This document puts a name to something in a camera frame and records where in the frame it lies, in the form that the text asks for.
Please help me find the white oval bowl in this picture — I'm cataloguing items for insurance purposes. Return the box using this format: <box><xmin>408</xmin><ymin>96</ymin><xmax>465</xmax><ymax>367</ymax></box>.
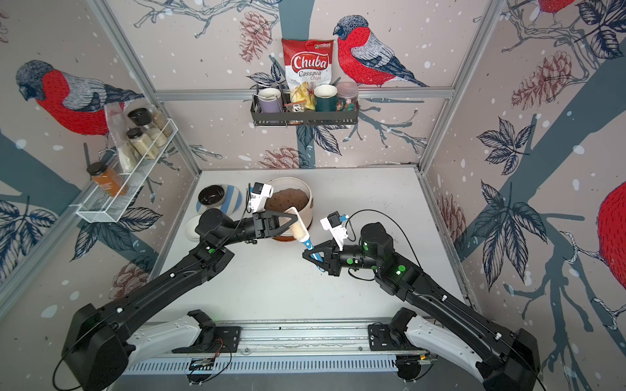
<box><xmin>184</xmin><ymin>215</ymin><xmax>201</xmax><ymax>242</ymax></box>

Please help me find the green mug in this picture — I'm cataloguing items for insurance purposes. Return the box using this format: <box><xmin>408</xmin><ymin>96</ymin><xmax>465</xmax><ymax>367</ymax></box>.
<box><xmin>313</xmin><ymin>84</ymin><xmax>338</xmax><ymax>112</ymax></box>

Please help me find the white wire wall rack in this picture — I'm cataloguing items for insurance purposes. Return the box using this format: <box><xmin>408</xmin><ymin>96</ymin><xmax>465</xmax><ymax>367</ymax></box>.
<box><xmin>76</xmin><ymin>118</ymin><xmax>179</xmax><ymax>223</ymax></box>

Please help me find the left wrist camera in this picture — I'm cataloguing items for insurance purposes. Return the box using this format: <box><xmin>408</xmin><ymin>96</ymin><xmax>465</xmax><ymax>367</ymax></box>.
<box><xmin>246</xmin><ymin>182</ymin><xmax>274</xmax><ymax>213</ymax></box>

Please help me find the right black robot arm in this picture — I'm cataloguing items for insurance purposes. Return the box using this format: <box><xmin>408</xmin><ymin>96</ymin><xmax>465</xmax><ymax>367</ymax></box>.
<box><xmin>303</xmin><ymin>223</ymin><xmax>541</xmax><ymax>390</ymax></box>

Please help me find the black wall shelf basket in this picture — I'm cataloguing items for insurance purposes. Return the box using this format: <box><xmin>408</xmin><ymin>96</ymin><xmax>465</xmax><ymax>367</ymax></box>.
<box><xmin>250</xmin><ymin>96</ymin><xmax>360</xmax><ymax>126</ymax></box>

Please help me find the black lid spice jar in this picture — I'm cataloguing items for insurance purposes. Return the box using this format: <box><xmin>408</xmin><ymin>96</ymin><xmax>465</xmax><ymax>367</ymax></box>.
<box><xmin>127</xmin><ymin>127</ymin><xmax>159</xmax><ymax>160</ymax></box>
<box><xmin>127</xmin><ymin>108</ymin><xmax>168</xmax><ymax>148</ymax></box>

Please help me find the red Chuba chips bag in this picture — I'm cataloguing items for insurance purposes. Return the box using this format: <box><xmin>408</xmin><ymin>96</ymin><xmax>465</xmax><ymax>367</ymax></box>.
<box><xmin>282</xmin><ymin>38</ymin><xmax>334</xmax><ymax>111</ymax></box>

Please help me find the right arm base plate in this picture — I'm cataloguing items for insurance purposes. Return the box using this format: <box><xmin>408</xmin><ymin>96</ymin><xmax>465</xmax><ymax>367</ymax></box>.
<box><xmin>368</xmin><ymin>322</ymin><xmax>405</xmax><ymax>351</ymax></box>

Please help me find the small black bowl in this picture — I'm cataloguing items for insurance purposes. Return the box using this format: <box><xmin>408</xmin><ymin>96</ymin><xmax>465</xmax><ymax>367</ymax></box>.
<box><xmin>197</xmin><ymin>185</ymin><xmax>226</xmax><ymax>207</ymax></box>

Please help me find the small snack packet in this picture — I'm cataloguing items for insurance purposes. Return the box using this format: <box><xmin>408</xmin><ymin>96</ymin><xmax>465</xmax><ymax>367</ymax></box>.
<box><xmin>285</xmin><ymin>100</ymin><xmax>306</xmax><ymax>113</ymax></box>

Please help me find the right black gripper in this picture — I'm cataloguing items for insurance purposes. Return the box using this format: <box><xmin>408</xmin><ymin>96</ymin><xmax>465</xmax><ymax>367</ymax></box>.
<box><xmin>304</xmin><ymin>237</ymin><xmax>382</xmax><ymax>278</ymax></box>

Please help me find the orange spice jar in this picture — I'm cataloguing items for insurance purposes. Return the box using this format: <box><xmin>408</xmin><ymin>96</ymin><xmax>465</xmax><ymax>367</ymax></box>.
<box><xmin>86</xmin><ymin>161</ymin><xmax>127</xmax><ymax>197</ymax></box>

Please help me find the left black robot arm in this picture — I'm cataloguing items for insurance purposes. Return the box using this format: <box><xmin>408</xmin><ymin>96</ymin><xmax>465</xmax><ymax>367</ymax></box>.
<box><xmin>61</xmin><ymin>209</ymin><xmax>298</xmax><ymax>390</ymax></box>

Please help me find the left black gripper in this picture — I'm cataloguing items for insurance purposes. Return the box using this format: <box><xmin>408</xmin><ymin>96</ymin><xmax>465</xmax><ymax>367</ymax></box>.
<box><xmin>218</xmin><ymin>211</ymin><xmax>298</xmax><ymax>248</ymax></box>

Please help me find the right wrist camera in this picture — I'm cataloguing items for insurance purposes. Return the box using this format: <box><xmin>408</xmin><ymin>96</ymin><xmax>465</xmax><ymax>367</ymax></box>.
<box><xmin>320</xmin><ymin>212</ymin><xmax>349</xmax><ymax>251</ymax></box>

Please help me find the right camera cable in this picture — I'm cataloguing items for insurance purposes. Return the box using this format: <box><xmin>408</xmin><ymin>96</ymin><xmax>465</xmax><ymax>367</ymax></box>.
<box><xmin>345</xmin><ymin>209</ymin><xmax>424</xmax><ymax>270</ymax></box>

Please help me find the purple mug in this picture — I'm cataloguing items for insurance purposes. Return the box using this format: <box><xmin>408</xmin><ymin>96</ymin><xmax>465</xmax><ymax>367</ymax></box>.
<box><xmin>256</xmin><ymin>88</ymin><xmax>284</xmax><ymax>113</ymax></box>

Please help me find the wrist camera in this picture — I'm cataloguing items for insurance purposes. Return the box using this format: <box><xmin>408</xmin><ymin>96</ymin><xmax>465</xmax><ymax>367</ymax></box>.
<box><xmin>246</xmin><ymin>182</ymin><xmax>274</xmax><ymax>213</ymax></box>
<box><xmin>320</xmin><ymin>212</ymin><xmax>349</xmax><ymax>251</ymax></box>

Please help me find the clear plastic bag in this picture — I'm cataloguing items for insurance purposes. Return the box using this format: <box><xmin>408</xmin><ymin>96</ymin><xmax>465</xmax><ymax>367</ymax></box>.
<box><xmin>104</xmin><ymin>103</ymin><xmax>140</xmax><ymax>174</ymax></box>

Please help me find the pink lidded jar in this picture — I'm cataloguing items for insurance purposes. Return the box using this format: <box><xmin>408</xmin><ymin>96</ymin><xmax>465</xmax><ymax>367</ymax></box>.
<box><xmin>336</xmin><ymin>81</ymin><xmax>359</xmax><ymax>112</ymax></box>

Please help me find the aluminium mounting rail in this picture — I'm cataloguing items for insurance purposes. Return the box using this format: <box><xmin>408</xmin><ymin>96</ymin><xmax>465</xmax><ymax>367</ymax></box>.
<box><xmin>104</xmin><ymin>318</ymin><xmax>510</xmax><ymax>358</ymax></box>

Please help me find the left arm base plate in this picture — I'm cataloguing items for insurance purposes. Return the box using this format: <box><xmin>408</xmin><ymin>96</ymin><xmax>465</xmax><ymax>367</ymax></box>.
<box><xmin>194</xmin><ymin>326</ymin><xmax>242</xmax><ymax>353</ymax></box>

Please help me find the white ceramic pot with soil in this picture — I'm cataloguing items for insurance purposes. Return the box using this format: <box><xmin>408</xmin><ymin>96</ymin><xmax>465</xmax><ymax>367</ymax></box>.
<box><xmin>264</xmin><ymin>177</ymin><xmax>313</xmax><ymax>228</ymax></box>

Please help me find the blue striped plate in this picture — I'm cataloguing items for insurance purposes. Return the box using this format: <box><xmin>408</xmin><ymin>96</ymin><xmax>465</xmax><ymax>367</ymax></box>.
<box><xmin>196</xmin><ymin>184</ymin><xmax>243</xmax><ymax>216</ymax></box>

